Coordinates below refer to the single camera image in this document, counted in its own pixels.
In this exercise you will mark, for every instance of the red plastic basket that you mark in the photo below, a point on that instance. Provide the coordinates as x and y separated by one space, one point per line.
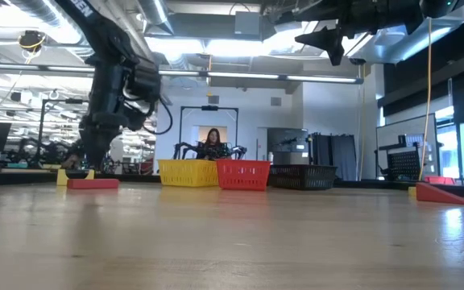
243 175

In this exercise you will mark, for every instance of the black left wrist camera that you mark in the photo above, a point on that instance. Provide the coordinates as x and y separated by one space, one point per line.
147 80

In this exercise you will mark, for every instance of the yellow arch block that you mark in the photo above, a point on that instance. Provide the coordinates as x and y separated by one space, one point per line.
62 178

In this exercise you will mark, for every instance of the red wedge block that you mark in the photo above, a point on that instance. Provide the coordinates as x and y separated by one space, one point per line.
433 195

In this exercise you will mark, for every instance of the black gantry frame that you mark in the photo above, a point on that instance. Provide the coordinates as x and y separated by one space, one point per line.
60 101
209 108

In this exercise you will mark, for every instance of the red rectangular block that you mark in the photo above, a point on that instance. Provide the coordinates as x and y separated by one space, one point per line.
93 184

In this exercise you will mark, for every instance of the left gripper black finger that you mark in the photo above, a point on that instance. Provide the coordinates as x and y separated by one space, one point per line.
89 147
102 147

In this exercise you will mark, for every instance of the black distant robot arm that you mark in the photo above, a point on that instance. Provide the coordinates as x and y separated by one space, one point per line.
181 147
238 152

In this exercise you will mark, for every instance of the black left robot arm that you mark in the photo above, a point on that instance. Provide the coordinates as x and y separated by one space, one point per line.
91 24

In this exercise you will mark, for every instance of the small white bottle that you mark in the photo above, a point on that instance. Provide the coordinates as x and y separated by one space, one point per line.
270 157

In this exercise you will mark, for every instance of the small yellow block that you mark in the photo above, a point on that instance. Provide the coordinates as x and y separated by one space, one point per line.
412 191

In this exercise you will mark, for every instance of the black curtain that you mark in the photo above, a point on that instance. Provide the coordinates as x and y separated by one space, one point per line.
336 157

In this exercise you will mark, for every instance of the black plastic basket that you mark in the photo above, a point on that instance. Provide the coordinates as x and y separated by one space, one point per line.
302 177

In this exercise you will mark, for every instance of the long ceiling light bar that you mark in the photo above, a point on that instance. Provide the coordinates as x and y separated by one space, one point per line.
256 75

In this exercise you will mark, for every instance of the black perforated crate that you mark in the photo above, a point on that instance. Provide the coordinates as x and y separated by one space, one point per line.
403 165

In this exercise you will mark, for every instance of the white board panel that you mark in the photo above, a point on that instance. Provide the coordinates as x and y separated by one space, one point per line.
393 133

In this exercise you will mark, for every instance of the yellow plastic basket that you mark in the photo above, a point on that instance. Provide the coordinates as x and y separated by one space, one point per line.
187 173

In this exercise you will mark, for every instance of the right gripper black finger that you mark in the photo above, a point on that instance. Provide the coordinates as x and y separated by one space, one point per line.
324 38
337 54

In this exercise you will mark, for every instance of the black distant robot rig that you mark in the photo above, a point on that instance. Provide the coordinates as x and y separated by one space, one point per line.
26 147

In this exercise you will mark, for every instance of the red distant bin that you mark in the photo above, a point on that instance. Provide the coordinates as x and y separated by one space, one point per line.
439 180

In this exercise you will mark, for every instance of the grey metal cabinet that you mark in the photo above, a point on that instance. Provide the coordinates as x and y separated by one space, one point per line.
286 141

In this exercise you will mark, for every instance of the person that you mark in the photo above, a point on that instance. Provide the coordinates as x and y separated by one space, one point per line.
212 139
71 161

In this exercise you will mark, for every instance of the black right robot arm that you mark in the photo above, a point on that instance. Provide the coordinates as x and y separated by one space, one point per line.
445 8

